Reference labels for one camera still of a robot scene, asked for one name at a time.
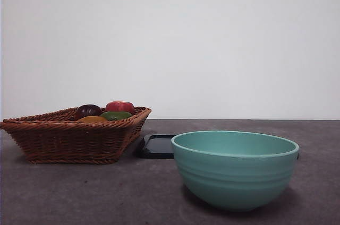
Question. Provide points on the red apple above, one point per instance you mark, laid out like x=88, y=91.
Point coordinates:
x=119, y=106

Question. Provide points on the yellow-brown kiwi fruit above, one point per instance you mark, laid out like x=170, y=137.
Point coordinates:
x=91, y=119

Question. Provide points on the dark purple fruit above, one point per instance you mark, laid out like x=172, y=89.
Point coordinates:
x=87, y=110

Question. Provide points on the brown wicker basket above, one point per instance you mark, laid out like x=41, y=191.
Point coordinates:
x=69, y=140

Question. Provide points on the green mango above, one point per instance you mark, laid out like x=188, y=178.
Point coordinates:
x=117, y=115

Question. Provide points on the dark green tray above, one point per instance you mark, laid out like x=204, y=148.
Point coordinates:
x=156, y=146

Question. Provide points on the teal bowl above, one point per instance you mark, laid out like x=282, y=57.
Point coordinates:
x=233, y=180

